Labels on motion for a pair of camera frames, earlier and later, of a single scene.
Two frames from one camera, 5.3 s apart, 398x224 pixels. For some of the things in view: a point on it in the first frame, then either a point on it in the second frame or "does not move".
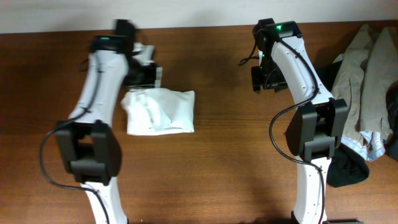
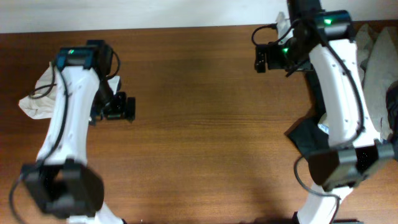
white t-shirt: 159,111 to 41,104
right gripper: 268,82 to 260,58
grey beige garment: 367,66 does not move
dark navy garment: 391,144 does not move
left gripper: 144,76 to 130,108
